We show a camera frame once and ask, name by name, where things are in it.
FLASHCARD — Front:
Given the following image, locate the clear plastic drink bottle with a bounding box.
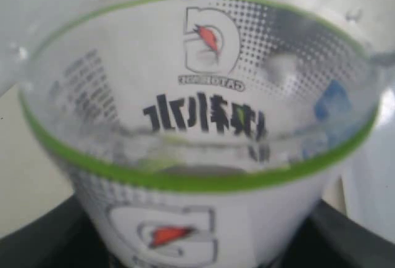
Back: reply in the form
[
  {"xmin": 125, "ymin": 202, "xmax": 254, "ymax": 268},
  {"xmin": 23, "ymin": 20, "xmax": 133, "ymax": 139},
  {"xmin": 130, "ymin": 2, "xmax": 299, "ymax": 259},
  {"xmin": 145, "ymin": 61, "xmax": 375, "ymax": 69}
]
[{"xmin": 1, "ymin": 0, "xmax": 394, "ymax": 267}]

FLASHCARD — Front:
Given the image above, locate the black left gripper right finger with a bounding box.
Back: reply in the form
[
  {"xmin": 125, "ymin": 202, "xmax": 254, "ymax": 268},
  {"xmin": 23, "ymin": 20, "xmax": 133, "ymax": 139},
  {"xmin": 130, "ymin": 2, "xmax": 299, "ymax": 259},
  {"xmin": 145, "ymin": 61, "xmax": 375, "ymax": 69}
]
[{"xmin": 271, "ymin": 201, "xmax": 394, "ymax": 268}]

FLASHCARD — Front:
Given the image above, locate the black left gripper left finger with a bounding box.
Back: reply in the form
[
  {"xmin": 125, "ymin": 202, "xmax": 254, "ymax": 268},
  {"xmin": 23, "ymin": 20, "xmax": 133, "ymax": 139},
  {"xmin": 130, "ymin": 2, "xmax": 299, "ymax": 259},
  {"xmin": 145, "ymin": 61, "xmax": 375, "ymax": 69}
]
[{"xmin": 1, "ymin": 196, "xmax": 123, "ymax": 268}]

